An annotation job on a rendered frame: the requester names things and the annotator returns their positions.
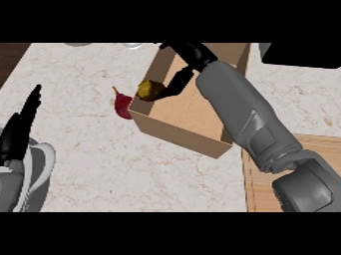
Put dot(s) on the brown sweet potato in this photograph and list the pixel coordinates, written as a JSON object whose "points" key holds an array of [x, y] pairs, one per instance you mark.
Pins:
{"points": [[150, 89]]}

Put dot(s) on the black appliance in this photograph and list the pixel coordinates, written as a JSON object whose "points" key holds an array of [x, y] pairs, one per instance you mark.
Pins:
{"points": [[305, 54]]}

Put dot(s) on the grey round object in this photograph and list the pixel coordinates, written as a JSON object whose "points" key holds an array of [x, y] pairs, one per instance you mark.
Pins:
{"points": [[76, 44]]}

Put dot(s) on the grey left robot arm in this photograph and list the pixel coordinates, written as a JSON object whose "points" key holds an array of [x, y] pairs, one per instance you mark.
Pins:
{"points": [[11, 172]]}

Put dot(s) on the open cardboard box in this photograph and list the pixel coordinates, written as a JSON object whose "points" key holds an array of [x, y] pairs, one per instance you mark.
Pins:
{"points": [[187, 109]]}

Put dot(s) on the red chili pepper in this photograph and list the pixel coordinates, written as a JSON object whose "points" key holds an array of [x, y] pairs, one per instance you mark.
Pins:
{"points": [[122, 106]]}

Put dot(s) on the clear glass object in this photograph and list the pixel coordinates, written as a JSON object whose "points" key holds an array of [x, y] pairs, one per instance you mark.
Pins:
{"points": [[132, 45]]}

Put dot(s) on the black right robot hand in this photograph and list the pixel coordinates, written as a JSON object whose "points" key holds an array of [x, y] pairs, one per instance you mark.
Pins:
{"points": [[193, 54]]}

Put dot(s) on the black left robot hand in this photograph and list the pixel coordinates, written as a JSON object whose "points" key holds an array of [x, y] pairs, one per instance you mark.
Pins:
{"points": [[20, 126]]}

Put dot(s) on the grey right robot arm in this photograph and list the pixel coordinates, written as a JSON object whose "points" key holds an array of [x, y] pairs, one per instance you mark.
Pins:
{"points": [[257, 132]]}

